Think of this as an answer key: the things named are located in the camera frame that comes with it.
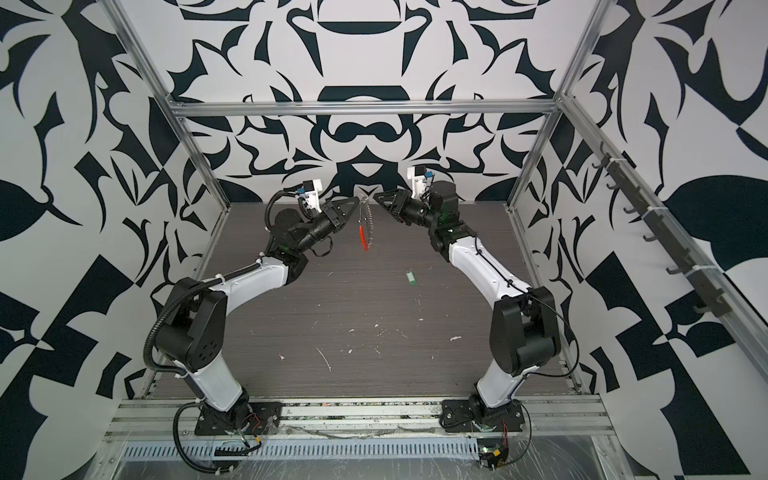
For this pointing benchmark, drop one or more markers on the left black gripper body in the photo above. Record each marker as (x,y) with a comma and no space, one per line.
(316,229)

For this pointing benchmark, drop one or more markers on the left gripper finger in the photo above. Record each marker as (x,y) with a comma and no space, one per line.
(348,203)
(339,218)

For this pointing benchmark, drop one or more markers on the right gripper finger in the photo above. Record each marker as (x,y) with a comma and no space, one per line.
(384,199)
(404,212)

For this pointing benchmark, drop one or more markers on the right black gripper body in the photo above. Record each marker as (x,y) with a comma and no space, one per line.
(426,218)

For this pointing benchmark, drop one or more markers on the silver keyring with red tag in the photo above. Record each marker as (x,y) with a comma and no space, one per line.
(365,222)

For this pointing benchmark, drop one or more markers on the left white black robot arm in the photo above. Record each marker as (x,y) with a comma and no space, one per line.
(187,338)

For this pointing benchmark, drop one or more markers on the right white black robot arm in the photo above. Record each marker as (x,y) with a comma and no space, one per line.
(524,332)

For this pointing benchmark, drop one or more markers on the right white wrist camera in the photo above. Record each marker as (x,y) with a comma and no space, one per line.
(420,179)

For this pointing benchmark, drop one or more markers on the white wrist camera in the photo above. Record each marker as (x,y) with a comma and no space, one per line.
(308,195)
(420,179)

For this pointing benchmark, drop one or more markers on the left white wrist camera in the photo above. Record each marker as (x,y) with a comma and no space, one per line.
(308,195)

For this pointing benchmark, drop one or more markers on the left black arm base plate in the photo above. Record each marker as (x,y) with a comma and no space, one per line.
(256,418)

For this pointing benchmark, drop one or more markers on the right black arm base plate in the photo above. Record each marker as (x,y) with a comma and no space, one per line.
(472,416)

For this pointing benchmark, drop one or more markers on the white slotted cable duct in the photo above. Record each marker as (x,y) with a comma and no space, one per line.
(318,449)

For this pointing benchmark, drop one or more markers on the black wall hook rail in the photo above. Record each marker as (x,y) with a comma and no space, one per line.
(666,230)

